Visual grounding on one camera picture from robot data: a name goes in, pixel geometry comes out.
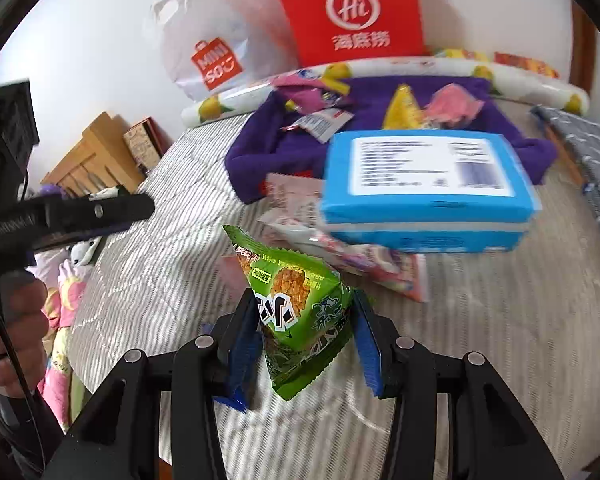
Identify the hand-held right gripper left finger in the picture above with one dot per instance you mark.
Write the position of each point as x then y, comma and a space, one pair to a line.
240, 360

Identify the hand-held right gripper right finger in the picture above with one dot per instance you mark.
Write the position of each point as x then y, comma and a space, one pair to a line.
369, 357

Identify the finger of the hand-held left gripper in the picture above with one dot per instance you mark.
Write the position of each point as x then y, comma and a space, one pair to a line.
100, 212

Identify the blue snack packet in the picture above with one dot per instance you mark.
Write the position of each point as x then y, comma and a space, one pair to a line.
232, 402

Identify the green snack packet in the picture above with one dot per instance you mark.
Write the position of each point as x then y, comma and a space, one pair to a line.
300, 310

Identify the pink floral clear packet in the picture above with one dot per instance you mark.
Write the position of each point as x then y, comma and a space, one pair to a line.
375, 265

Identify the purple towel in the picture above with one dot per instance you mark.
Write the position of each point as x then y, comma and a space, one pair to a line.
270, 160

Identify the white red snack packet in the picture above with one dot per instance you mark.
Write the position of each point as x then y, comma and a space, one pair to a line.
320, 122

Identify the pink yellow snack packet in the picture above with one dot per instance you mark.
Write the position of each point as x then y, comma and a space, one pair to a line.
305, 91

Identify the plain yellow snack packet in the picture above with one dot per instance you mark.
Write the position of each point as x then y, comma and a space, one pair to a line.
402, 107

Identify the person's left hand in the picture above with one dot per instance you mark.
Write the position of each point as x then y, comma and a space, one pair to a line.
22, 345

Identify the white black-dotted pillow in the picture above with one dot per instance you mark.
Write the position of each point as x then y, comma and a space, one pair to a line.
87, 250

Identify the purple cloth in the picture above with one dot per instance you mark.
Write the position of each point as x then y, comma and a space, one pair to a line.
50, 191

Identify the wooden boxes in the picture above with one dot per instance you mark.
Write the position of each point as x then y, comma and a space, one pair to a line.
95, 155

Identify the patterned flat box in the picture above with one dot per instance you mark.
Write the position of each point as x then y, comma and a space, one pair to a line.
145, 142

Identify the striped mattress pad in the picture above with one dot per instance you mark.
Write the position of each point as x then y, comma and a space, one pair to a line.
180, 260

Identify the pink printed blanket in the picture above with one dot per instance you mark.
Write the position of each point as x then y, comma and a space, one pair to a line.
60, 300

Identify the blue cardboard box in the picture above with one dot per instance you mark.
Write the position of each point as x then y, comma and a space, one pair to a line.
420, 195

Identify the white plastic shopping bag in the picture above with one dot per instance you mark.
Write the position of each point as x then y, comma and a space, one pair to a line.
215, 20

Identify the grey checked folded cloth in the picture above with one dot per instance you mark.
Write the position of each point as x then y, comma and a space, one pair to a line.
590, 160

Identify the yellow chip bag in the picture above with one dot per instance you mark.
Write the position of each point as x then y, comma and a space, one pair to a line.
460, 53

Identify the red paper bag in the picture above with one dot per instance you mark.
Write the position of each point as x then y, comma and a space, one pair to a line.
350, 15

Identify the lemon print paper roll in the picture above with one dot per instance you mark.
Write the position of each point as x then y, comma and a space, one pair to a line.
530, 82

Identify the orange chip bag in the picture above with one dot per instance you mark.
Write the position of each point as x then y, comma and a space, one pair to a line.
527, 65

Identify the brown wooden door frame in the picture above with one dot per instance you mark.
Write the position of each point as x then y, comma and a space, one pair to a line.
583, 45

